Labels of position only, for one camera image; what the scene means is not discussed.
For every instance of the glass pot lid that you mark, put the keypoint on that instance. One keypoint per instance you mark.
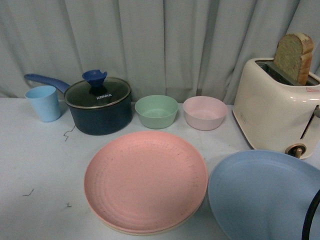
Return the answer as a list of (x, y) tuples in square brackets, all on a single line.
[(96, 90)]

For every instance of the grey curtain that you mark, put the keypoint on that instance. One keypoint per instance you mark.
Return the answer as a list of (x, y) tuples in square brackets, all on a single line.
[(178, 48)]

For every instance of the light blue plastic plate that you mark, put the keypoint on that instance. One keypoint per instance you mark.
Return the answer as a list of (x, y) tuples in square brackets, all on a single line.
[(262, 195)]

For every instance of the pink plastic bowl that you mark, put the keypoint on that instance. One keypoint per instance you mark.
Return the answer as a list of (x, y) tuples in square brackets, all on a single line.
[(204, 113)]

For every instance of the green plastic bowl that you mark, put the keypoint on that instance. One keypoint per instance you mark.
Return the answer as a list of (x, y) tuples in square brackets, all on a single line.
[(156, 111)]

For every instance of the cream plastic plate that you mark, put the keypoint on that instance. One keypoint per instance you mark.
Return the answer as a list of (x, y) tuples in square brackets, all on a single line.
[(150, 231)]

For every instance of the cream two-slot toaster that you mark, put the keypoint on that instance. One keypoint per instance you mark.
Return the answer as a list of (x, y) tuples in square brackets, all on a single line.
[(275, 114)]

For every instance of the toast bread slice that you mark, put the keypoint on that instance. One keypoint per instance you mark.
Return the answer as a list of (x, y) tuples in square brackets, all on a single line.
[(294, 56)]

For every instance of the dark blue saucepan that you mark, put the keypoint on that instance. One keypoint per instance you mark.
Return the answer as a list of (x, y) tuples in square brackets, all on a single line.
[(93, 121)]

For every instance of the pink plastic plate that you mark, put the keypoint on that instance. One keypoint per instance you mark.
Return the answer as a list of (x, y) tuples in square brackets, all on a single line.
[(146, 180)]

